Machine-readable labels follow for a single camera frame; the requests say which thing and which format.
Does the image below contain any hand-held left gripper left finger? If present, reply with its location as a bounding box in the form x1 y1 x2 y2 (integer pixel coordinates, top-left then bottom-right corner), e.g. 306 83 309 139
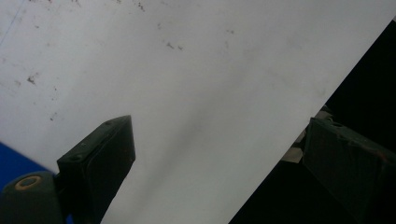
55 115 136 224

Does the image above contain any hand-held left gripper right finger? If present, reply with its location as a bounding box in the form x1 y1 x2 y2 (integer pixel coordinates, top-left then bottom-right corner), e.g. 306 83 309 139
303 117 396 224

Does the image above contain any white table mat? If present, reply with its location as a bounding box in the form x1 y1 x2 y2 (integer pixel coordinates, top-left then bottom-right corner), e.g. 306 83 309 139
0 0 396 224

